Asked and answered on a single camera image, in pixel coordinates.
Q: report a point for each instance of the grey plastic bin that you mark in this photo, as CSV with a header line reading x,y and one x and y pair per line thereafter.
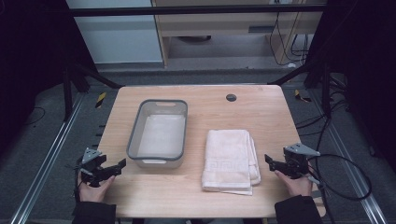
x,y
162,133

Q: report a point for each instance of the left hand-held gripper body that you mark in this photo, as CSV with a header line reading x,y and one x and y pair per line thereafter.
x,y
92,161

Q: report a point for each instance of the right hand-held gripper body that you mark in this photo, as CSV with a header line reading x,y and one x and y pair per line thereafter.
x,y
295,160

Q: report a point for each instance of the light wooden desk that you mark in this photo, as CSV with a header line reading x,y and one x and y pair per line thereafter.
x,y
218,21

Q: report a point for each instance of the dark curtain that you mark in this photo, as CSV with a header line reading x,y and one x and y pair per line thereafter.
x,y
31,62
364,62

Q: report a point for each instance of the silver floor rail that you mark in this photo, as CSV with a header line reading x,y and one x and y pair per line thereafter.
x,y
348,161
46,161

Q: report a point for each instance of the black yellow tape strip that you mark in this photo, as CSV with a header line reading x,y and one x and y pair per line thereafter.
x,y
100,100
300,97

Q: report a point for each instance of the black stand leg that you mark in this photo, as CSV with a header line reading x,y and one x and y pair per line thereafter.
x,y
311,74
93,74

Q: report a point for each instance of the person's right hand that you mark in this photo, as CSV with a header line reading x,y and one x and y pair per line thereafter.
x,y
297,186

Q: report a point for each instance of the person's left hand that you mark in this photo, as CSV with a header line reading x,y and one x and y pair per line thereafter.
x,y
93,192

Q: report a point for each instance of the folded white towel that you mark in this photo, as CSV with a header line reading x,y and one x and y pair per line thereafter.
x,y
229,158

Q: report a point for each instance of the black frame crossbar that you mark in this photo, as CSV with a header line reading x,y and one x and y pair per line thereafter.
x,y
186,10

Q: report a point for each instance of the white cabinet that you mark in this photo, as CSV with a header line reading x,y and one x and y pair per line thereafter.
x,y
118,37

